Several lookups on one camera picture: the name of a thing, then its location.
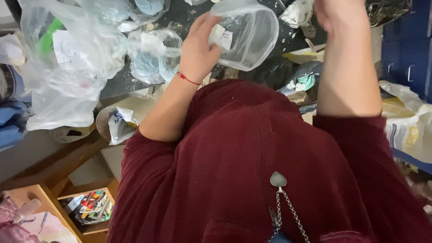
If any white plaster-smeared bag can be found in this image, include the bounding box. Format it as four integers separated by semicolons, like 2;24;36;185
279;0;315;29

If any blue cabinet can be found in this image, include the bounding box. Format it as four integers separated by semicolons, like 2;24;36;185
381;0;432;104

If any person's right hand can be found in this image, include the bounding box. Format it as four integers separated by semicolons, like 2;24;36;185
312;0;371;38

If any black plastic bag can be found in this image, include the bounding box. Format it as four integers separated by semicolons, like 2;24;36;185
237;55;324;99

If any maroon sweater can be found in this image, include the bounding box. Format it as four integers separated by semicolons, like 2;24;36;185
107;79;432;243

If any person's left hand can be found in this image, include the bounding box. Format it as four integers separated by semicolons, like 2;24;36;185
178;12;224;85

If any white paper label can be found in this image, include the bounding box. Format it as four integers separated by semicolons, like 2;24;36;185
209;24;234;51

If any green plastic piece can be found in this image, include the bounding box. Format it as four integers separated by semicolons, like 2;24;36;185
40;18;65;55

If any large crumpled clear plastic bag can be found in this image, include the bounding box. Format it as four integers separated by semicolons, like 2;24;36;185
18;0;129;132

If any blue cloth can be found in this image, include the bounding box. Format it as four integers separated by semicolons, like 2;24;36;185
0;64;32;150

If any teal plaster piece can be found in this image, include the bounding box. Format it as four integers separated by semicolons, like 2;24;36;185
296;74;316;92

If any white bag with blue print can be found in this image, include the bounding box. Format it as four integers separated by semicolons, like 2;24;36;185
107;107;140;146

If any red string bracelet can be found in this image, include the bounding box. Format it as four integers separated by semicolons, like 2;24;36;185
176;71;205;86

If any clear bag with blue mould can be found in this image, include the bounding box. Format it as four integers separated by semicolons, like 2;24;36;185
127;29;184;85

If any white and yellow sack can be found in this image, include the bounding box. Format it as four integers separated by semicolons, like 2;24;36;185
379;80;432;167

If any small clear plastic bag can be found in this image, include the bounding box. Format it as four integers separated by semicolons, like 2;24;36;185
209;0;280;72

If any silver heart pendant chain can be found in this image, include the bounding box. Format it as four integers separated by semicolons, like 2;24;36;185
266;171;311;243

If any pink cloth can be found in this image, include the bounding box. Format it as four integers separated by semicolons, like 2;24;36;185
0;197;42;243

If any clear plastic bottle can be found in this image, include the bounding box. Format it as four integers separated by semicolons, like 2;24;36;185
13;198;42;224

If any clear bag with blue lump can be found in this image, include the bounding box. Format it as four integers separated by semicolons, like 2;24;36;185
75;0;171;33

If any wooden box of tools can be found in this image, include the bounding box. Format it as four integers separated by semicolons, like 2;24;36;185
57;187;119;236

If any metal spatula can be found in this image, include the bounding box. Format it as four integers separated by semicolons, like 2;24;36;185
301;22;317;38

